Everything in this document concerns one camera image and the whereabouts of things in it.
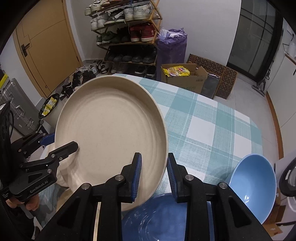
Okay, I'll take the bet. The bamboo shoe rack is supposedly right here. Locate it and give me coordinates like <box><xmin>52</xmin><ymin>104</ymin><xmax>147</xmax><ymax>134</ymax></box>
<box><xmin>84</xmin><ymin>0</ymin><xmax>163</xmax><ymax>77</ymax></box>

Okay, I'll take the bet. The silver suitcase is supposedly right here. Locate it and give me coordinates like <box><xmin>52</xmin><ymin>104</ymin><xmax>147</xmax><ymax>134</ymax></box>
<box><xmin>0</xmin><ymin>77</ymin><xmax>49</xmax><ymax>136</ymax></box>

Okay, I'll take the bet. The light blue bowl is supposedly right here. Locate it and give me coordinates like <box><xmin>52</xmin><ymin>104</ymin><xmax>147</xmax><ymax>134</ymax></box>
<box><xmin>225</xmin><ymin>153</ymin><xmax>277</xmax><ymax>225</ymax></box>

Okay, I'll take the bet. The large blue bowl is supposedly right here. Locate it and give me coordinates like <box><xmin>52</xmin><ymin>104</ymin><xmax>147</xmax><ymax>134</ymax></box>
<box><xmin>121</xmin><ymin>193</ymin><xmax>188</xmax><ymax>241</ymax></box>

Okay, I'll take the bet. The wooden door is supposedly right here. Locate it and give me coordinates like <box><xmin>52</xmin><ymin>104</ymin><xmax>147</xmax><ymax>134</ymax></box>
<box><xmin>13</xmin><ymin>0</ymin><xmax>82</xmax><ymax>98</ymax></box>

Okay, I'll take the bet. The purple plastic bag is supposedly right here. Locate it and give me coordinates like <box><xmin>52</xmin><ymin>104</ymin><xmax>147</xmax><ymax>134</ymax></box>
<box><xmin>158</xmin><ymin>27</ymin><xmax>188</xmax><ymax>67</ymax></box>

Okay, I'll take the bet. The person's left hand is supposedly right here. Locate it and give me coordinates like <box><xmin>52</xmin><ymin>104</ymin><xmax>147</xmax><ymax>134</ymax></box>
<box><xmin>5</xmin><ymin>195</ymin><xmax>40</xmax><ymax>211</ymax></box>

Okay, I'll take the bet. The yellow snack packet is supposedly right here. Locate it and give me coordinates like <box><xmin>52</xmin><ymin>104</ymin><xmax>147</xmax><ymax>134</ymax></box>
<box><xmin>164</xmin><ymin>66</ymin><xmax>190</xmax><ymax>77</ymax></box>

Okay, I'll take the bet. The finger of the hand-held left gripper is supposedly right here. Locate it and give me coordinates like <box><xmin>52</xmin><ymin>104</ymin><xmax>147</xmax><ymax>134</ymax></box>
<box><xmin>11</xmin><ymin>133</ymin><xmax>55</xmax><ymax>160</ymax></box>
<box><xmin>20</xmin><ymin>141</ymin><xmax>78</xmax><ymax>172</ymax></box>

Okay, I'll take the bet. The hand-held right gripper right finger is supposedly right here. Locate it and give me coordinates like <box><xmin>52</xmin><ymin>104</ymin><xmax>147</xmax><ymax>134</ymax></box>
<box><xmin>167</xmin><ymin>152</ymin><xmax>274</xmax><ymax>241</ymax></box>

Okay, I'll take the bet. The dark flat package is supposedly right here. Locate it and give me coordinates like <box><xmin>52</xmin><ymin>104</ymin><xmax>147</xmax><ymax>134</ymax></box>
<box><xmin>201</xmin><ymin>73</ymin><xmax>220</xmax><ymax>99</ymax></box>

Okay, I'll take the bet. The grey floor mop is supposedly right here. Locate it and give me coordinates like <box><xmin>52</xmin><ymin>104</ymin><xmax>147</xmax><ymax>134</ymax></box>
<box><xmin>252</xmin><ymin>70</ymin><xmax>271</xmax><ymax>96</ymax></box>

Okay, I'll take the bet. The beige round plate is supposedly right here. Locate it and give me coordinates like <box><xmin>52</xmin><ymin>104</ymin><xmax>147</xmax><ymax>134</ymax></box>
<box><xmin>55</xmin><ymin>186</ymin><xmax>75</xmax><ymax>210</ymax></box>
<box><xmin>54</xmin><ymin>75</ymin><xmax>169</xmax><ymax>212</ymax></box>

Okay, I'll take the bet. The open cardboard box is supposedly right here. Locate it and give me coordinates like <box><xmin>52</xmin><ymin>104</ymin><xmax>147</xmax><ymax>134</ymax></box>
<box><xmin>161</xmin><ymin>63</ymin><xmax>208</xmax><ymax>94</ymax></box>

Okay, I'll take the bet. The white electric kettle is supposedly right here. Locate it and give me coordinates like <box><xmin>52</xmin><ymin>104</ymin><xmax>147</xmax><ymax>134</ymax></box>
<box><xmin>285</xmin><ymin>41</ymin><xmax>296</xmax><ymax>56</ymax></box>

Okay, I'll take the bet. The white washing machine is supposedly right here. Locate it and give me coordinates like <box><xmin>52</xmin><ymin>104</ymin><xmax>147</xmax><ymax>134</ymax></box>
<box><xmin>274</xmin><ymin>156</ymin><xmax>296</xmax><ymax>204</ymax></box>

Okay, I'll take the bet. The patterned brown cardboard panel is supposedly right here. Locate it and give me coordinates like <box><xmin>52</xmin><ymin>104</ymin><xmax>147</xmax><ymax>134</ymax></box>
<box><xmin>187</xmin><ymin>54</ymin><xmax>238</xmax><ymax>100</ymax></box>

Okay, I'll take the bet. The heap of dark sandals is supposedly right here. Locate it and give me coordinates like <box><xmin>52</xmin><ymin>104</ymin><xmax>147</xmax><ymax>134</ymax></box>
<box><xmin>55</xmin><ymin>59</ymin><xmax>104</xmax><ymax>100</ymax></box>

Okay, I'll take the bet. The teal checked tablecloth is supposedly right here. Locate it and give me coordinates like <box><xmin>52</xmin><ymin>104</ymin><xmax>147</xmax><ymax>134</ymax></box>
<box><xmin>38</xmin><ymin>74</ymin><xmax>263</xmax><ymax>241</ymax></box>

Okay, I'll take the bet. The black snack tray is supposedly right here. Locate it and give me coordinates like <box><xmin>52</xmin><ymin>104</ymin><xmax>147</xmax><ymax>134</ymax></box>
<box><xmin>41</xmin><ymin>93</ymin><xmax>60</xmax><ymax>116</ymax></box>

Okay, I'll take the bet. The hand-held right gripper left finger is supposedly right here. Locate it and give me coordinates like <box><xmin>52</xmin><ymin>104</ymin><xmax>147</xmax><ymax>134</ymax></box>
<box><xmin>38</xmin><ymin>152</ymin><xmax>142</xmax><ymax>241</ymax></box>

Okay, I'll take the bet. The black framed glass door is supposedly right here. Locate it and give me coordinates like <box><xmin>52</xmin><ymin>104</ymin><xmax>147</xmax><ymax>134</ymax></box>
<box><xmin>227</xmin><ymin>0</ymin><xmax>284</xmax><ymax>82</ymax></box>

